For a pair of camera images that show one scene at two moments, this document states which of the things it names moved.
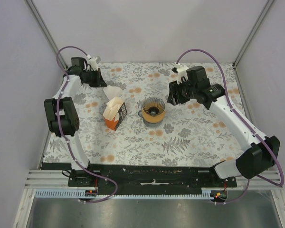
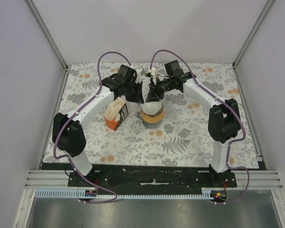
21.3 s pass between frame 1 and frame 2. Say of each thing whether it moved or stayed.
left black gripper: moved
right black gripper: moved
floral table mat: stayed
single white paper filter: moved
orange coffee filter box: stayed
